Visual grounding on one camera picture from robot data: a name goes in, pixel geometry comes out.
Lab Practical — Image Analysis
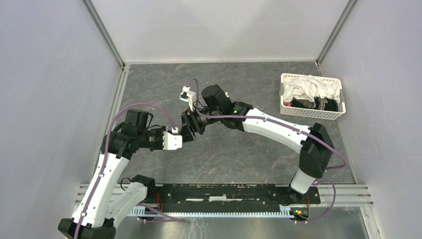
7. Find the white cloth in basket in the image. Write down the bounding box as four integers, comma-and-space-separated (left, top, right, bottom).
283, 75, 341, 102

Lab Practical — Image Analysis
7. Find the purple cable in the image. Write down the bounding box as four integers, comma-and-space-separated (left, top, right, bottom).
73, 102, 180, 239
184, 78, 348, 224

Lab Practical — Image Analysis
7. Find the dark cloth in basket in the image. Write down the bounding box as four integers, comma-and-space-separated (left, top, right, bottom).
291, 97, 338, 112

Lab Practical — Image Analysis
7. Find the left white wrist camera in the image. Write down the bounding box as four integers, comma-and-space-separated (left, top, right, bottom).
162, 127, 183, 151

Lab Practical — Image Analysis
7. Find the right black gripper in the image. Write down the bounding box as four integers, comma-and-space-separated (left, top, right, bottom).
179, 105, 222, 143

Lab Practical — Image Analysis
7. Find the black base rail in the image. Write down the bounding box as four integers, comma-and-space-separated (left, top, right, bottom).
141, 184, 321, 213

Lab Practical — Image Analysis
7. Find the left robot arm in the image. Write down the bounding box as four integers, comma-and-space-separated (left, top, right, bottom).
58, 109, 183, 239

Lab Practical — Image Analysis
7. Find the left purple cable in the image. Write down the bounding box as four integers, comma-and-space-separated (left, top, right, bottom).
73, 102, 180, 239

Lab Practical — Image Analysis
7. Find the white cable comb strip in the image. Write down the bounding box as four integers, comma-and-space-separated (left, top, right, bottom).
127, 206, 294, 219

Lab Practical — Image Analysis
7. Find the white plastic basket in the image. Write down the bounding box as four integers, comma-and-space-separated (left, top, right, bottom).
280, 73, 346, 120

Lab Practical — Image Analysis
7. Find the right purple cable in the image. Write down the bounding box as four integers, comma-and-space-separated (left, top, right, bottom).
184, 78, 348, 224

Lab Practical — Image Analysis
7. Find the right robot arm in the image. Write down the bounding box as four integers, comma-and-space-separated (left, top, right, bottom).
180, 85, 334, 203

